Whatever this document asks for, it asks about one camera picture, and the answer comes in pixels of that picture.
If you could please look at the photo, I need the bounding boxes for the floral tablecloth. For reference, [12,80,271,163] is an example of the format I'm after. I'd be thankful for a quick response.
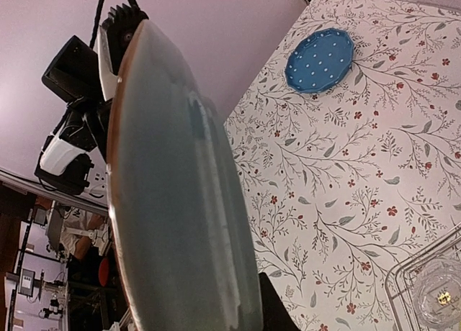
[226,0,460,330]

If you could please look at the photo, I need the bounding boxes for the blue polka dot plate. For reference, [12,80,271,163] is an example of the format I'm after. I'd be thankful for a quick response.
[285,28,354,94]

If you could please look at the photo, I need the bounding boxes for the clear glass cup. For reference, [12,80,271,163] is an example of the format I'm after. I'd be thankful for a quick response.
[413,258,460,330]

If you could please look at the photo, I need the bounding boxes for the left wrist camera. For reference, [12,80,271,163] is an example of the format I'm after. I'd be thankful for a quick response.
[41,35,104,104]

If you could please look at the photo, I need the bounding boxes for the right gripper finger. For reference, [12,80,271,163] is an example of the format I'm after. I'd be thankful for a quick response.
[259,272,300,331]

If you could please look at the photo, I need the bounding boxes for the wire dish rack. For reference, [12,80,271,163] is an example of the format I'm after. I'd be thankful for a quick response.
[385,224,460,330]

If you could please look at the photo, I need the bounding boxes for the pale green flower plate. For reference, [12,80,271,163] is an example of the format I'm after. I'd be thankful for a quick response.
[107,20,263,330]

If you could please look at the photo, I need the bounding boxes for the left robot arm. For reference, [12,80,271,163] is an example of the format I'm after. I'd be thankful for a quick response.
[35,104,111,199]

